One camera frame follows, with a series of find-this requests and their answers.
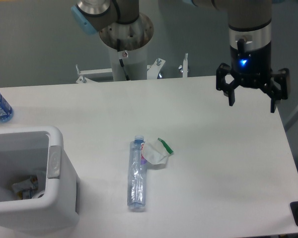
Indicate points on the white pedestal base frame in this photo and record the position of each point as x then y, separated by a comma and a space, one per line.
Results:
153, 71

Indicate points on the white trash can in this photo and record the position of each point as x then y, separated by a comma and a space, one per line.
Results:
23, 151

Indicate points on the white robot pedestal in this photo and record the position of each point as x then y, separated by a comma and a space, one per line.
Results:
127, 45

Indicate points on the white green wrapper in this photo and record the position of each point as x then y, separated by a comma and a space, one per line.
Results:
157, 153

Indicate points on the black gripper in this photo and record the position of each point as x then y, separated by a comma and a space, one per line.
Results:
253, 70

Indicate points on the crushed clear plastic bottle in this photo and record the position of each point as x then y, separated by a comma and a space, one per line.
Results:
137, 176

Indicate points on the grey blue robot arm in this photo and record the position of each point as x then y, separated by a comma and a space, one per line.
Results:
249, 21

